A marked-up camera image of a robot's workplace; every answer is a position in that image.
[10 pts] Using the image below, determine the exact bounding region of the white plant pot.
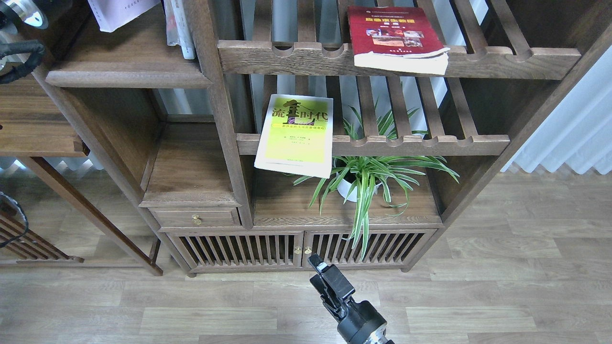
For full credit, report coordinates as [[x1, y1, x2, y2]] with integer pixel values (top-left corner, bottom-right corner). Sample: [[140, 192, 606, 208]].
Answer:
[[337, 172, 381, 203]]

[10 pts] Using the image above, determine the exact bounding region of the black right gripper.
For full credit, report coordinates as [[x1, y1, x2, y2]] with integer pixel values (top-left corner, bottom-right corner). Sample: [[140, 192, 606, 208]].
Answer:
[[308, 253, 388, 344]]

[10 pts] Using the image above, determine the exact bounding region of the green spider plant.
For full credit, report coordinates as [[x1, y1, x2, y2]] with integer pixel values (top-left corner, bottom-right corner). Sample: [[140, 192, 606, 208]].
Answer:
[[293, 100, 460, 261]]

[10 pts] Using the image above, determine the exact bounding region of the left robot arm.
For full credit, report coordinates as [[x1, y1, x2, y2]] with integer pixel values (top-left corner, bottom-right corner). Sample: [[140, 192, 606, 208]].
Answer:
[[1, 0, 83, 158]]

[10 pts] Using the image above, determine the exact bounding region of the wooden side furniture left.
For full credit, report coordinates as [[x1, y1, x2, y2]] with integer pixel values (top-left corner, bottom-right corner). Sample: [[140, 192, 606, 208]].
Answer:
[[1, 75, 163, 276]]

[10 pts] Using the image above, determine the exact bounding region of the yellow green book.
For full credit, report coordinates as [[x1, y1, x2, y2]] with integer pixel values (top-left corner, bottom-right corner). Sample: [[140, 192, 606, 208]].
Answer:
[[254, 94, 334, 178]]

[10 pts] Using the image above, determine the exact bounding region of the brass drawer knob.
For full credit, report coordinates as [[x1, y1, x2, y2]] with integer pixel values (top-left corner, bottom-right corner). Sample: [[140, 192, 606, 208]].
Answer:
[[192, 214, 202, 225]]

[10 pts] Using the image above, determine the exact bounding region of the red paperback book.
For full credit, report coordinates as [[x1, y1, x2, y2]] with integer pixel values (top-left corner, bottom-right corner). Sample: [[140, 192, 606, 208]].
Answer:
[[348, 6, 449, 75]]

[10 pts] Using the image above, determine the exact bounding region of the dark wooden bookshelf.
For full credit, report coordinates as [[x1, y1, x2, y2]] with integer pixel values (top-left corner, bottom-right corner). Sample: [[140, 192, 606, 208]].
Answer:
[[18, 0, 611, 275]]

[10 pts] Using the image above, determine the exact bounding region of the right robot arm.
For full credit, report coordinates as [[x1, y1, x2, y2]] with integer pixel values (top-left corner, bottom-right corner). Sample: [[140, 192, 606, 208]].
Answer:
[[308, 253, 393, 344]]

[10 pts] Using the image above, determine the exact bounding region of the white lavender book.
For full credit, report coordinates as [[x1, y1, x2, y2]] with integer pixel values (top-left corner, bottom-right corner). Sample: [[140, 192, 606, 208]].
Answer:
[[88, 0, 160, 32]]

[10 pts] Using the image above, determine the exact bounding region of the upright white book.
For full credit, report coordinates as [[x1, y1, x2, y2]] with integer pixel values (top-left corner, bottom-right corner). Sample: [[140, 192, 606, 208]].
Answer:
[[163, 0, 197, 60]]

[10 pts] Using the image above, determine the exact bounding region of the white pleated curtain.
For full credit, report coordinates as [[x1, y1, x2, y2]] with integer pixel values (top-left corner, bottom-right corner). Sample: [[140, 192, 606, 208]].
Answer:
[[502, 48, 612, 174]]

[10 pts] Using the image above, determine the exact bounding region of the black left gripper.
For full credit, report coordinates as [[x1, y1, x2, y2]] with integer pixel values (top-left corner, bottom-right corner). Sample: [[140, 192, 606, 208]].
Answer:
[[33, 0, 72, 15]]

